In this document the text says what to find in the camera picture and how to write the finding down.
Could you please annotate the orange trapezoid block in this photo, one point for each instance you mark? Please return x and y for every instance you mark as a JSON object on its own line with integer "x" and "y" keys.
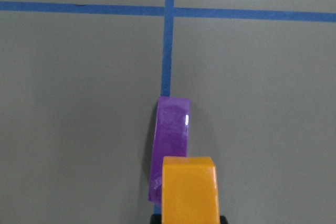
{"x": 189, "y": 190}

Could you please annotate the purple trapezoid block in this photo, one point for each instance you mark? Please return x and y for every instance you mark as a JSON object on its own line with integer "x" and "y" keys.
{"x": 170, "y": 139}

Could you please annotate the brown paper table cover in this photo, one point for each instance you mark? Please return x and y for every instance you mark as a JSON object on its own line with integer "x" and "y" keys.
{"x": 80, "y": 81}

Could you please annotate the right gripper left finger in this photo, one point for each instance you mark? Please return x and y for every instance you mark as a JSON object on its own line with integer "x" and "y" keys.
{"x": 156, "y": 219}

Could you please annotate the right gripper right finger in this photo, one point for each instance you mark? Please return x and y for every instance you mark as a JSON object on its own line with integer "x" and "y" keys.
{"x": 223, "y": 219}

